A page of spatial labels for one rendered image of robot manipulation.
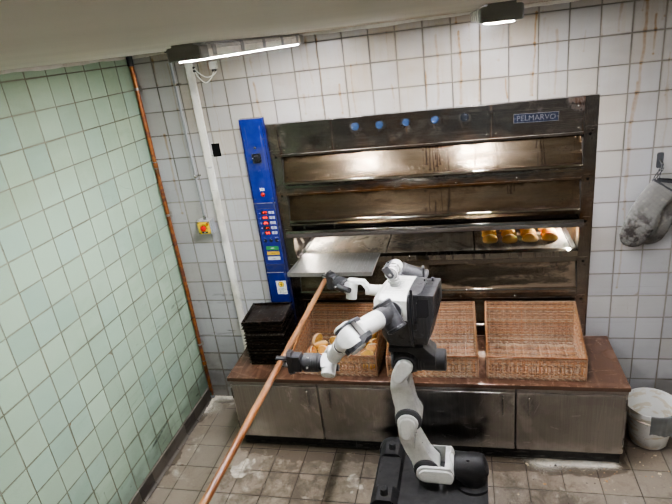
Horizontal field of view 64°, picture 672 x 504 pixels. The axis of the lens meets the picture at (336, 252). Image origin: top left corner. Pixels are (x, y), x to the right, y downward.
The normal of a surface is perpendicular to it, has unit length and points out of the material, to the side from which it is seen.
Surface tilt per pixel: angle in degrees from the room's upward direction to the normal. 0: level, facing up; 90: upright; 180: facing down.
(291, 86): 90
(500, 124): 91
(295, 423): 90
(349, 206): 70
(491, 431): 89
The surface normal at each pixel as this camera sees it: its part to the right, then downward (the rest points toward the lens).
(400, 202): -0.23, 0.05
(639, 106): -0.20, 0.39
